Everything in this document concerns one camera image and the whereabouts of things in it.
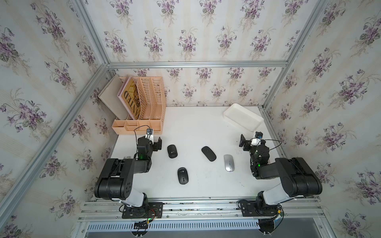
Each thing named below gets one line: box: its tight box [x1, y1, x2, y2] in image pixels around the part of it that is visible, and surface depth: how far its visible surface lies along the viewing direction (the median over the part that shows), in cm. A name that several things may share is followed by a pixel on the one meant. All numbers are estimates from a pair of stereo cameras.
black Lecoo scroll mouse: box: [177, 167, 190, 185], surface depth 85 cm
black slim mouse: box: [201, 145, 217, 162], surface depth 95 cm
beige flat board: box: [97, 74, 129, 120], surface depth 92 cm
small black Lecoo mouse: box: [167, 144, 179, 159], surface depth 95 cm
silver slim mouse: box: [223, 154, 235, 173], surface depth 90 cm
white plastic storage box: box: [223, 103, 264, 132], surface depth 114 cm
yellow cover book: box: [117, 76, 141, 120], surface depth 98 cm
